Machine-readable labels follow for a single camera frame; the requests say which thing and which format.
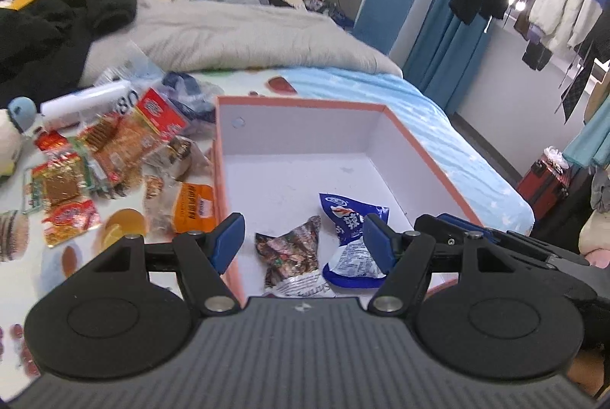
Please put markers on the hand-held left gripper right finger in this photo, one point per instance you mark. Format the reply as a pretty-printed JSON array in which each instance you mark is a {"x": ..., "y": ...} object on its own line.
[{"x": 379, "y": 247}]

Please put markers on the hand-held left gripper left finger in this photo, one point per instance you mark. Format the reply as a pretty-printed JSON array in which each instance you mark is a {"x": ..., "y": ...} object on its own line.
[{"x": 228, "y": 242}]

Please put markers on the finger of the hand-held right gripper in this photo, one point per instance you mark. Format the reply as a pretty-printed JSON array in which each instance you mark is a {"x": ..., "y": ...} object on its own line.
[{"x": 448, "y": 225}]

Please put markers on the blue white snack packet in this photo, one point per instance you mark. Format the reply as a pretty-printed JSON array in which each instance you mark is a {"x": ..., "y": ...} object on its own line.
[{"x": 352, "y": 237}]

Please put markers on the orange bread packet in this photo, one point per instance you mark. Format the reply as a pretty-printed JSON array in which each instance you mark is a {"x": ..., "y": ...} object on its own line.
[{"x": 193, "y": 208}]

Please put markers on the brown patterned snack packet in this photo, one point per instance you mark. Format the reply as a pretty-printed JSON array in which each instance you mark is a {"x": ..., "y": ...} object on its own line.
[{"x": 290, "y": 256}]

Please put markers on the clear snack packet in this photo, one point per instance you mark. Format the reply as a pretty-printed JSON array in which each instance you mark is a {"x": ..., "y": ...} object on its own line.
[{"x": 159, "y": 211}]

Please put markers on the orange cardboard box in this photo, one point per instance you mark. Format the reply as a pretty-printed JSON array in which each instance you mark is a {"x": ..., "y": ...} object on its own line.
[{"x": 295, "y": 180}]

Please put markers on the clear packet with brown bun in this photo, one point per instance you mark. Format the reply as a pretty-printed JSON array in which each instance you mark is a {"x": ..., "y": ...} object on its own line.
[{"x": 176, "y": 156}]

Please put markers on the orange biscuit packet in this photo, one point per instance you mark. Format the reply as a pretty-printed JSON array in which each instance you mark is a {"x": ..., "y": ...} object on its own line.
[{"x": 131, "y": 151}]

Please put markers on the red white-print snack packet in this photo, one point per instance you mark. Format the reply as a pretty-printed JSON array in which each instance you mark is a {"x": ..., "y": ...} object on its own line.
[{"x": 159, "y": 115}]

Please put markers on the red yellow-edged snack packet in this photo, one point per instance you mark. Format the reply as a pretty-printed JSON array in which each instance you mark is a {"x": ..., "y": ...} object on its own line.
[{"x": 71, "y": 223}]

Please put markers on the brown ridged biscuit packet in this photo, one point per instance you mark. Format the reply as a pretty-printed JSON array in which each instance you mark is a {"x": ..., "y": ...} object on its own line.
[{"x": 100, "y": 135}]

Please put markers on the green-edged biscuit packet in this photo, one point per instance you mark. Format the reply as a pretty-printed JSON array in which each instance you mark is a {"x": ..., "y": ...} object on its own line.
[{"x": 57, "y": 182}]

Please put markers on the small red snack packet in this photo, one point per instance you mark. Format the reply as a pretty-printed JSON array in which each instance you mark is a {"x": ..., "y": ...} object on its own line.
[{"x": 50, "y": 142}]

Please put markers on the red suitcase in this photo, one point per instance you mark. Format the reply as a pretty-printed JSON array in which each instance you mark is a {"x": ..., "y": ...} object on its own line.
[{"x": 543, "y": 187}]

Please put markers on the teal cloth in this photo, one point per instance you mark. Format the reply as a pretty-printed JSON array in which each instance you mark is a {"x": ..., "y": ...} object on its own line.
[{"x": 588, "y": 142}]

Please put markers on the blue plastic bag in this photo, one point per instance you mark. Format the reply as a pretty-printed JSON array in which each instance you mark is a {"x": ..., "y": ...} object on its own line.
[{"x": 190, "y": 92}]

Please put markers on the blue curtain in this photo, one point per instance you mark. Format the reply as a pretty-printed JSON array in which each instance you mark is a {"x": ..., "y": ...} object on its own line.
[{"x": 443, "y": 46}]

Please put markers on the clear plastic bag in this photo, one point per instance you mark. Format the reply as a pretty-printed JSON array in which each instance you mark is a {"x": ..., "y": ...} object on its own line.
[{"x": 128, "y": 65}]

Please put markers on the grey duvet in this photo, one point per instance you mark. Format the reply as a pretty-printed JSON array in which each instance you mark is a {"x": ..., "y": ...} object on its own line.
[{"x": 238, "y": 37}]

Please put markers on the white wrapped roll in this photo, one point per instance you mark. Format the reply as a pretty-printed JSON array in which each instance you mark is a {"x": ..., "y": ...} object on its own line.
[{"x": 81, "y": 99}]

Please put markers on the dark hanging garment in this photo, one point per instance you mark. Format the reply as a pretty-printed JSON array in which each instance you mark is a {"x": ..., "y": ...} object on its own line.
[{"x": 586, "y": 70}]

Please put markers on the blue covered chair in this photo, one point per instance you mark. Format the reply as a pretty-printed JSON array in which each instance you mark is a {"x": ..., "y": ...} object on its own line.
[{"x": 386, "y": 8}]

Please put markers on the plush penguin toy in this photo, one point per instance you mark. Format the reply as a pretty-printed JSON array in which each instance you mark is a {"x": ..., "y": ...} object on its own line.
[{"x": 12, "y": 137}]

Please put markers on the black jacket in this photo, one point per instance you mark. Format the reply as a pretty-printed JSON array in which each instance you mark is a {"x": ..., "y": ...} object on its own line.
[{"x": 57, "y": 27}]

